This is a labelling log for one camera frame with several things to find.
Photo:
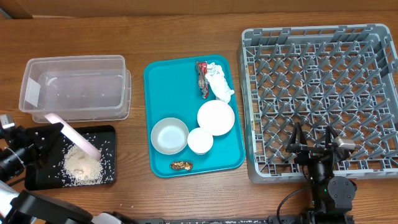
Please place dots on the black tray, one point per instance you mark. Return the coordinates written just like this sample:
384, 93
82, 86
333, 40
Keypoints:
41, 179

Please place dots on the pink bowl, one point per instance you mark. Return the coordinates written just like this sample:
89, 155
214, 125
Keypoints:
216, 117

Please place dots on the pale green cup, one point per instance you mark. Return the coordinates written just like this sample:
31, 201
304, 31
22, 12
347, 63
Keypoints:
200, 141

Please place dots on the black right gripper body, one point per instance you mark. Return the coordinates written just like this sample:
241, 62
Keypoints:
314, 167

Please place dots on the clear plastic bin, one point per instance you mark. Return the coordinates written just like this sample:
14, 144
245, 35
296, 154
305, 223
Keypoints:
77, 88

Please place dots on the white rice pile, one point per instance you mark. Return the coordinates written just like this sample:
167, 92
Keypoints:
77, 168

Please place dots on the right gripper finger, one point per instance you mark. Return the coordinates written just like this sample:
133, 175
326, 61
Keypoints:
297, 141
331, 138

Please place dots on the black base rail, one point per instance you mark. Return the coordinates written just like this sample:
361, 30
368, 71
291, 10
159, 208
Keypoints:
285, 219

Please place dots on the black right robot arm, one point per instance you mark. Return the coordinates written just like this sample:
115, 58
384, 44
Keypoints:
332, 195

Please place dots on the gold foil wrapper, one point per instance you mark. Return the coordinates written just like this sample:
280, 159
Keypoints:
181, 165

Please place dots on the grey dish rack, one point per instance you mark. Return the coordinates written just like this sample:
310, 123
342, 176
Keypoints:
320, 76

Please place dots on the crumpled white napkin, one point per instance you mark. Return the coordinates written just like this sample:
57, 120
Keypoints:
216, 79

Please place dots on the red foil wrapper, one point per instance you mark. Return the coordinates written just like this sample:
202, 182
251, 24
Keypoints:
201, 68

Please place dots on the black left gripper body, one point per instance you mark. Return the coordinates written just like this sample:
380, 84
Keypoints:
27, 150

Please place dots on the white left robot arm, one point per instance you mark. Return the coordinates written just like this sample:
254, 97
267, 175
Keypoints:
29, 205

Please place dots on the large pink plate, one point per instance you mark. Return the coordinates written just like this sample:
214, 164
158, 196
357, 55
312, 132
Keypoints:
74, 136

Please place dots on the teal plastic tray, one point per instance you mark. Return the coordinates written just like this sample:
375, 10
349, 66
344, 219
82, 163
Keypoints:
172, 91

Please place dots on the grey bowl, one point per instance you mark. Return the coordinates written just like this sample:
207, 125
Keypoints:
169, 136

